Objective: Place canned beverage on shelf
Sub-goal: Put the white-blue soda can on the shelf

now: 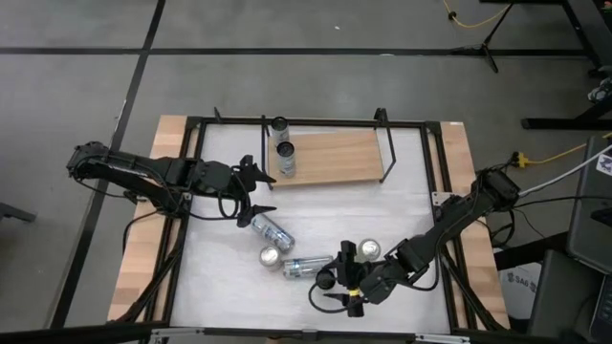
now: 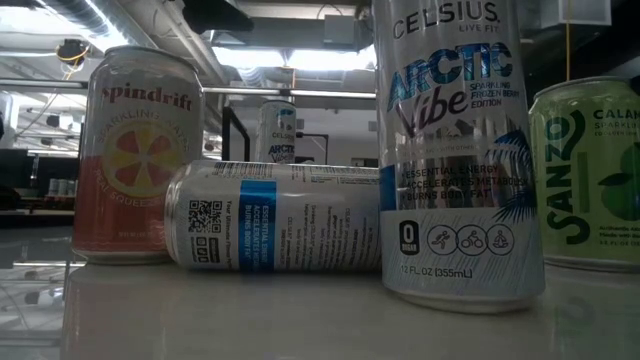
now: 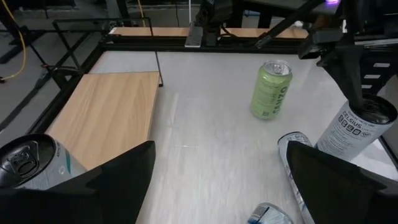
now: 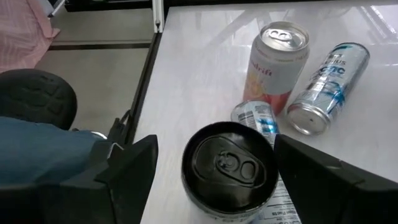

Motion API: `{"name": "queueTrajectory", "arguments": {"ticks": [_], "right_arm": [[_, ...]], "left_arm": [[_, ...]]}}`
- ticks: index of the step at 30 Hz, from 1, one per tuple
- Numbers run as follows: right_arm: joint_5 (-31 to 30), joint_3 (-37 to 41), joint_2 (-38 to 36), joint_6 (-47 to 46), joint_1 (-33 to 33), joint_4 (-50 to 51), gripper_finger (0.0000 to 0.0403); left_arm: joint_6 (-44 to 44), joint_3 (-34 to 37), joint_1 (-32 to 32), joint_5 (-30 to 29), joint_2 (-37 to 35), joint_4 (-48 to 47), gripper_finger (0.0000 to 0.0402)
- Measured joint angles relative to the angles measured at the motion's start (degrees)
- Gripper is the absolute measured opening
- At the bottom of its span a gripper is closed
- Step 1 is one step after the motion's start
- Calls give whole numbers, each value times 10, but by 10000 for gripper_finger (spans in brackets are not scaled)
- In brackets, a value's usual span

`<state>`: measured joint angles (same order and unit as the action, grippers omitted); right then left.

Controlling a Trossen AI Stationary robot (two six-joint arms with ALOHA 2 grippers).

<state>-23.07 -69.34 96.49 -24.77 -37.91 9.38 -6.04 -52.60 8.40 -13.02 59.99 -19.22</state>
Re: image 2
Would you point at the white Celsius Arctic Vibe can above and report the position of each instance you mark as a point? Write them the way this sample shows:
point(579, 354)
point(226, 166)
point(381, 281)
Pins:
point(276, 135)
point(460, 250)
point(300, 225)

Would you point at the red-white Spindrift can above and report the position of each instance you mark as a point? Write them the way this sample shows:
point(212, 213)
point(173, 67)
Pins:
point(135, 200)

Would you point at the green Sanzo can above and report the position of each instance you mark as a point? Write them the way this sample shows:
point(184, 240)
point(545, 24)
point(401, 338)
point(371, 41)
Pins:
point(590, 200)

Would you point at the bright ceiling light panel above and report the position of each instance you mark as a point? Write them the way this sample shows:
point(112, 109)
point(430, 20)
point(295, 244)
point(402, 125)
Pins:
point(320, 59)

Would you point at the wooden tray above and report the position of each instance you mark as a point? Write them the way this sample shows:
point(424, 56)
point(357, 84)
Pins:
point(225, 135)

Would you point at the grey horizontal ceiling pipe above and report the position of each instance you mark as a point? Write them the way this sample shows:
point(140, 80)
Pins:
point(325, 93)

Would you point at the background storage rack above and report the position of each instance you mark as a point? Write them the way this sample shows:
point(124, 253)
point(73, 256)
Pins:
point(30, 175)

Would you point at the white ceiling box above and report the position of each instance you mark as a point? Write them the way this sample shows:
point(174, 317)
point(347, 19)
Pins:
point(585, 12)

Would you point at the grey ceiling air duct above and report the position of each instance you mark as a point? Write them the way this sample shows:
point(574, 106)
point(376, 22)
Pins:
point(300, 35)

